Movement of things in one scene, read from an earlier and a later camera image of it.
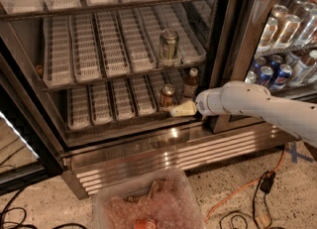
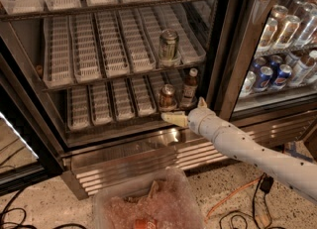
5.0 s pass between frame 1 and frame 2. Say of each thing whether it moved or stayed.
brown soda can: stayed
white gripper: moved
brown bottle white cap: stayed
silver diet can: stayed
